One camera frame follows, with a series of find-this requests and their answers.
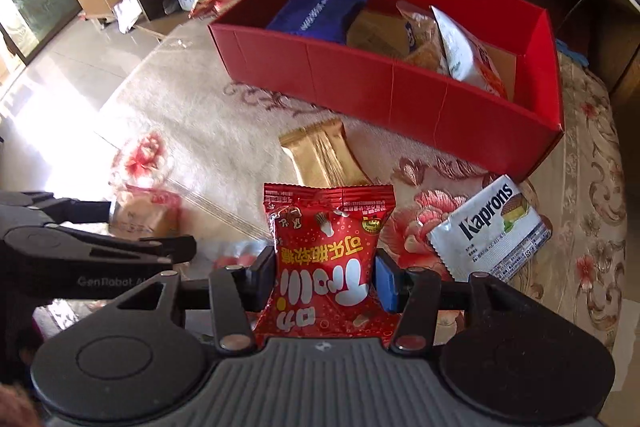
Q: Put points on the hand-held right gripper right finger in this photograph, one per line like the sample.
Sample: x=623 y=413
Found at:
x=387 y=279

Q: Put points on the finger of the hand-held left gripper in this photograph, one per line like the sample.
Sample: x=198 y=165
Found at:
x=60 y=209
x=100 y=252

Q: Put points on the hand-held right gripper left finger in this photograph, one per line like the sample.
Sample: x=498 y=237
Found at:
x=260 y=282

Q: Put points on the clear bread packet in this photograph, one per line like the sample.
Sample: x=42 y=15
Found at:
x=145 y=212

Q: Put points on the red candy packet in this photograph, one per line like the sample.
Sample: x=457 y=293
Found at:
x=325 y=257

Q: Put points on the white wafer packet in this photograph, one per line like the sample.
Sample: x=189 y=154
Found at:
x=487 y=232

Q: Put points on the gold foil packet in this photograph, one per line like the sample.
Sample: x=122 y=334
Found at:
x=322 y=152

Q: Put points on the red cardboard box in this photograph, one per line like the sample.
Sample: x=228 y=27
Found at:
x=380 y=92

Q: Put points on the white crinkled snack bag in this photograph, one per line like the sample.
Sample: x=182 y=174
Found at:
x=465 y=52

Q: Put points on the blue wafer packet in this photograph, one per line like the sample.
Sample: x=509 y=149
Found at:
x=315 y=14

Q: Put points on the floral tablecloth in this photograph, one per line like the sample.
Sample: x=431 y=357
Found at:
x=210 y=147

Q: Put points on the blue and white box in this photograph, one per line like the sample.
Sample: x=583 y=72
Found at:
x=187 y=1

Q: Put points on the blue plastic bag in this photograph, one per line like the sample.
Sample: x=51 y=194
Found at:
x=572 y=53

